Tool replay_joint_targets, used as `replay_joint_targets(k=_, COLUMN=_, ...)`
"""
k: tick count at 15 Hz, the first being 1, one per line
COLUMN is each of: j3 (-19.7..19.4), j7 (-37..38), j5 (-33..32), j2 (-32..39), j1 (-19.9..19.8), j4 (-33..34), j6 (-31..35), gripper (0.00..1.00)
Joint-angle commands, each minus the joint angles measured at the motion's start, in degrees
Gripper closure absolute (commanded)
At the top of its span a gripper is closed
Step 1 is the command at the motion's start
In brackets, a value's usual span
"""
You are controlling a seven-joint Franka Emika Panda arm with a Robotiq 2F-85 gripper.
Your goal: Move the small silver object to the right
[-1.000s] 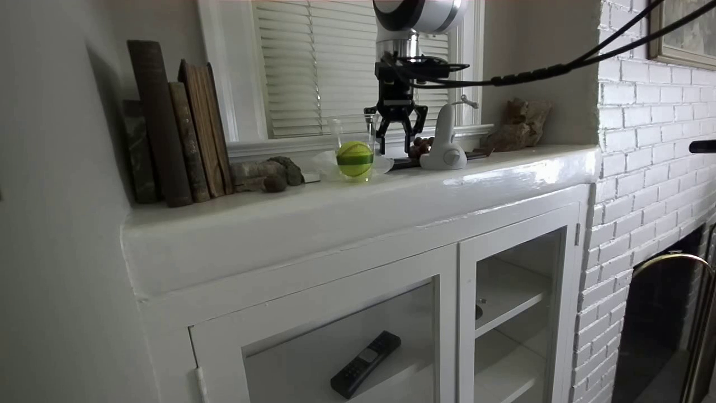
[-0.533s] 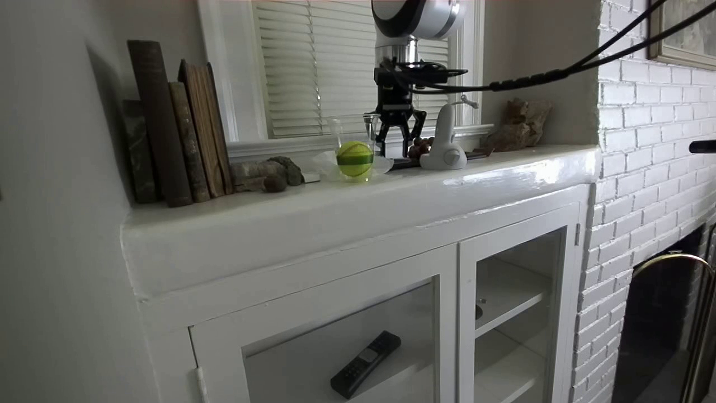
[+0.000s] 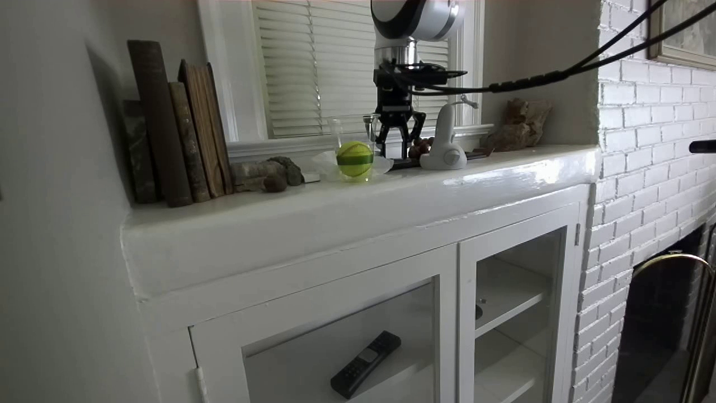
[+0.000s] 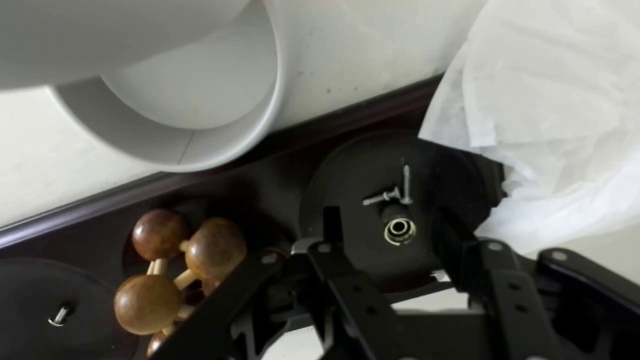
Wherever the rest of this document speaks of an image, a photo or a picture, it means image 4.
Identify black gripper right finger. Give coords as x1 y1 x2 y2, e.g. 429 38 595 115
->
431 207 640 360

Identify white swan figurine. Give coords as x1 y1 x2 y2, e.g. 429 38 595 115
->
0 0 289 174

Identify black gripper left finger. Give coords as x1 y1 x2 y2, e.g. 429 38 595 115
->
149 206 410 360

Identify dark wooden tray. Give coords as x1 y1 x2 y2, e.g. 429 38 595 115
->
0 71 510 360

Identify small silver screw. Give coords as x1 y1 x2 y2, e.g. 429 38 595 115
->
360 186 403 207
45 301 73 329
397 162 415 206

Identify wooden ball cluster toy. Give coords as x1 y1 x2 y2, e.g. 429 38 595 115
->
112 206 249 360

